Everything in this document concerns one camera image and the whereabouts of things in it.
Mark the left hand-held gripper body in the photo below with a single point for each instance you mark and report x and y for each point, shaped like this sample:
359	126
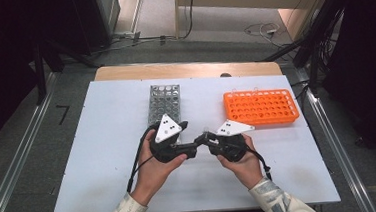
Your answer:
165	147

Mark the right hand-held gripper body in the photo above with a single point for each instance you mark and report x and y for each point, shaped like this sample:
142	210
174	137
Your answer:
230	148

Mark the clear glass test tube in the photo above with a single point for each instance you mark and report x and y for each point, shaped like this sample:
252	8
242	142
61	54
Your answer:
233	91
256	89
206	130

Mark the metal test tube rack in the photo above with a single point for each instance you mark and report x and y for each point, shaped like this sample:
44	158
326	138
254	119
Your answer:
164	102

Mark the orange test tube rack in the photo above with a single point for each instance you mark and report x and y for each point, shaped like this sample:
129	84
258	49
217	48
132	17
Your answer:
266	114

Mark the person's right hand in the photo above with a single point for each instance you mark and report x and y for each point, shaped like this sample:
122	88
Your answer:
247	172

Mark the person's left hand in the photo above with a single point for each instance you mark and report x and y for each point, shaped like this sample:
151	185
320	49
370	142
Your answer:
154	178

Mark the wooden table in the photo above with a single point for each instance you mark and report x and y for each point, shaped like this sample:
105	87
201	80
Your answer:
187	71

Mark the white board sheet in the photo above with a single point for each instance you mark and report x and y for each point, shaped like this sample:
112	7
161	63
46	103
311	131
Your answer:
96	159

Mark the black metal stand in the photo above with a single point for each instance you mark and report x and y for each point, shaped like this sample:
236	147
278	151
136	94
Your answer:
40	73

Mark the aluminium floor rail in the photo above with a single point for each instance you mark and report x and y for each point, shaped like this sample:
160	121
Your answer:
16	158
340	155

